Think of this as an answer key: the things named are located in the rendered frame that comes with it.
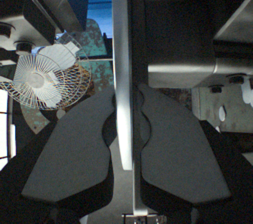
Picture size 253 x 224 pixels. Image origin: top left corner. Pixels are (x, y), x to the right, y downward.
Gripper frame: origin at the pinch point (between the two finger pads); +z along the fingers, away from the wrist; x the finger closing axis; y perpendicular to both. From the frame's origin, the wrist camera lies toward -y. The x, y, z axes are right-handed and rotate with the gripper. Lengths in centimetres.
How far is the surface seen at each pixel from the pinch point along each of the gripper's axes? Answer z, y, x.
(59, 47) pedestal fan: 84, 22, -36
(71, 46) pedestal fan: 86, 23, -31
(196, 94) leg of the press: 28.1, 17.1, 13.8
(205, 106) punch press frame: 21.2, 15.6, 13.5
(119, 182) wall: 404, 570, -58
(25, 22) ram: 10.7, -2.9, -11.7
